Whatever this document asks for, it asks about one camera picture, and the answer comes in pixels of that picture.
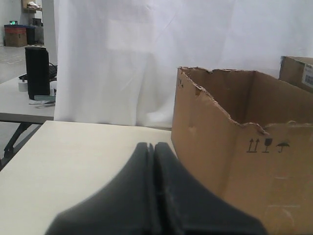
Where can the white backdrop curtain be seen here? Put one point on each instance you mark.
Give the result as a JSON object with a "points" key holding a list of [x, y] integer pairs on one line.
{"points": [[118, 59]]}

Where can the black cylindrical speaker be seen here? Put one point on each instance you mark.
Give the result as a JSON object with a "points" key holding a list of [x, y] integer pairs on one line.
{"points": [[37, 71]]}

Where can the large open cardboard box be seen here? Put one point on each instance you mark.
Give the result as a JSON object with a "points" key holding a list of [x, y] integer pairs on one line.
{"points": [[248, 138]]}

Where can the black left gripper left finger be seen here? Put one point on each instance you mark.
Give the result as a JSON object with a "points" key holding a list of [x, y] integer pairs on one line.
{"points": [[125, 206]]}

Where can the distant brown cardboard box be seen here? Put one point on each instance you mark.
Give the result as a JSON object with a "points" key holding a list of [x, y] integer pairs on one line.
{"points": [[15, 40]]}

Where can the grey side table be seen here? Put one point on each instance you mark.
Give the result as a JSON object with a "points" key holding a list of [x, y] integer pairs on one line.
{"points": [[15, 108]]}

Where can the narrow taped cardboard box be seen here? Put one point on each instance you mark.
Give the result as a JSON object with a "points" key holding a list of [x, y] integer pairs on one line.
{"points": [[297, 71]]}

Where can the black bin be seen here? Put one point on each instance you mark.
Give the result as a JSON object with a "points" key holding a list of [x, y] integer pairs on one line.
{"points": [[35, 35]]}

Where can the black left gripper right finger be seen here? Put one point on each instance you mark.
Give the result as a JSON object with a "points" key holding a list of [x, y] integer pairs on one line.
{"points": [[186, 207]]}

